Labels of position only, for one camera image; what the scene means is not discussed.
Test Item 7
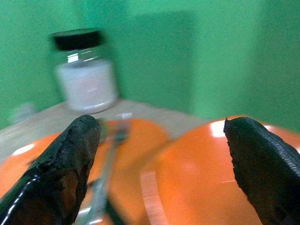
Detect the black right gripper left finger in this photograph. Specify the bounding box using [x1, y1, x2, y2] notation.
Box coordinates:
[0, 114, 102, 225]

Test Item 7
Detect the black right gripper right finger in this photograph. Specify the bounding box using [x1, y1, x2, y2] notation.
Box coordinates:
[224, 117, 300, 225]

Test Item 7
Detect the orange plate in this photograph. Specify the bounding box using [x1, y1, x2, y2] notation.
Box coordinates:
[0, 119, 172, 225]

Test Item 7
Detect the glass jar with black lid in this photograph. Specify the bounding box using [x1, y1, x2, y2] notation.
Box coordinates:
[49, 28, 118, 114]

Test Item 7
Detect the orange bowl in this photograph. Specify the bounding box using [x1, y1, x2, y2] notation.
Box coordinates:
[140, 115, 300, 225]

